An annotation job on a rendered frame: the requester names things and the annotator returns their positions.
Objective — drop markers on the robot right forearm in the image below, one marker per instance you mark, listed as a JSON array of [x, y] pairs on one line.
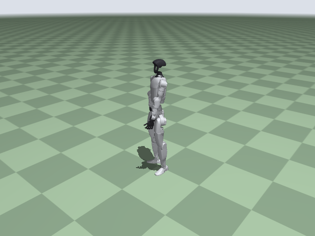
[[150, 102]]

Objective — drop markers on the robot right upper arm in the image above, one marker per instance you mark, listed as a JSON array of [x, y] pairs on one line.
[[149, 92]]

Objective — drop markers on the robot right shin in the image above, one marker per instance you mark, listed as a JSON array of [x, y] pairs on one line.
[[155, 150]]

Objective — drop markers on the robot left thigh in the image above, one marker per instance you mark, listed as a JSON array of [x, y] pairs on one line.
[[158, 130]]

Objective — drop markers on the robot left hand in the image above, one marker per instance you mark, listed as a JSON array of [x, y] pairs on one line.
[[150, 123]]

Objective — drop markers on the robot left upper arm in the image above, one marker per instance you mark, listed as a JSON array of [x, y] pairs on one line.
[[162, 86]]

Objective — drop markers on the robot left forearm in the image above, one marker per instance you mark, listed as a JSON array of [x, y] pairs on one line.
[[155, 108]]

